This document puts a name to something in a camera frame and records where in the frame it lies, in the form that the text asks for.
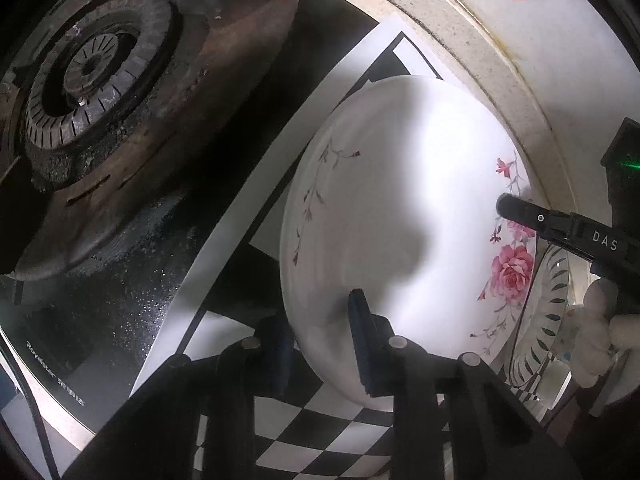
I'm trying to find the black glass gas stove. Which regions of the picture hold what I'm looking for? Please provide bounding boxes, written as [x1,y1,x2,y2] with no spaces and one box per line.
[1,0,375,448]

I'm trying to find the leaf pattern white bowl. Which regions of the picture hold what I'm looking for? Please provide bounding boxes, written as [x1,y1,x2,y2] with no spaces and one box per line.
[506,246,570,402]

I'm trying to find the round cast iron burner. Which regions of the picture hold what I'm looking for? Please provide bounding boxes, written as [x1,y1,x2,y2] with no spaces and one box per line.
[1,0,298,282]

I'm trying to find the white plate pink roses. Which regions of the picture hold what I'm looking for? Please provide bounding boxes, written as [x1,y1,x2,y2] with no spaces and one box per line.
[280,75,536,411]

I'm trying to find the white gloved right hand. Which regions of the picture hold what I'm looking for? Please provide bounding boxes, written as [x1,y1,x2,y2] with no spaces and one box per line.
[570,278,639,399]

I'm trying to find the black white checkered mat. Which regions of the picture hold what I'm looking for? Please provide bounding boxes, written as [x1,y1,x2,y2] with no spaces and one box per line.
[134,14,444,479]

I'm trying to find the black cable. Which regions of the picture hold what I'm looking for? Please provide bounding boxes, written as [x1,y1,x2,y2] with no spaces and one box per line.
[0,326,62,480]

